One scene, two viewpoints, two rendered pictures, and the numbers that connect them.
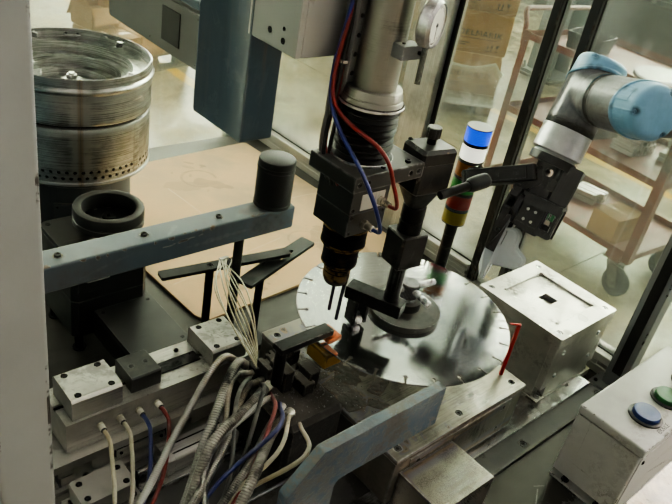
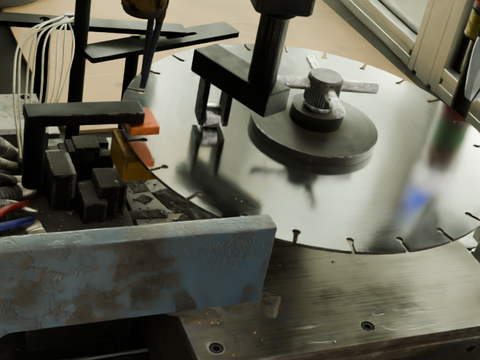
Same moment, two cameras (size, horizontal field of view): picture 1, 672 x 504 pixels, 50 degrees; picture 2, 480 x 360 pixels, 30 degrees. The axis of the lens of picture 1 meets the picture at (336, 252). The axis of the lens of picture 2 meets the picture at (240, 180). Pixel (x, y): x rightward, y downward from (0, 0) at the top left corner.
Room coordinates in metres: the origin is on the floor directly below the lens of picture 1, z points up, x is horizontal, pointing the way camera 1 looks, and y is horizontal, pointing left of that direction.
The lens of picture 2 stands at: (0.25, -0.29, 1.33)
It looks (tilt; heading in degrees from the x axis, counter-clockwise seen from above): 33 degrees down; 19
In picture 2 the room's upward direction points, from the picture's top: 12 degrees clockwise
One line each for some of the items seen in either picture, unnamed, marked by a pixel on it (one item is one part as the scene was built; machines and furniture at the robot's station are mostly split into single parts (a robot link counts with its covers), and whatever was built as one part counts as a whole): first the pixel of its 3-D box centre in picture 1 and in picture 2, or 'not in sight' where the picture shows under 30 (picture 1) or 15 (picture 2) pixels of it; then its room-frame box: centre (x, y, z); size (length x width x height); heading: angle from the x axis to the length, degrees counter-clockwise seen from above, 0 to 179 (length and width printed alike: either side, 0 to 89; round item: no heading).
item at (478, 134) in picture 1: (478, 134); not in sight; (1.20, -0.20, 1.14); 0.05 x 0.04 x 0.03; 47
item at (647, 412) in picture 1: (645, 416); not in sight; (0.84, -0.50, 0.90); 0.04 x 0.04 x 0.02
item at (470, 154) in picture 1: (473, 151); not in sight; (1.20, -0.20, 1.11); 0.05 x 0.04 x 0.03; 47
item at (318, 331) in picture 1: (304, 354); (89, 145); (0.77, 0.01, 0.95); 0.10 x 0.03 x 0.07; 137
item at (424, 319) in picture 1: (405, 304); (315, 118); (0.91, -0.12, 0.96); 0.11 x 0.11 x 0.03
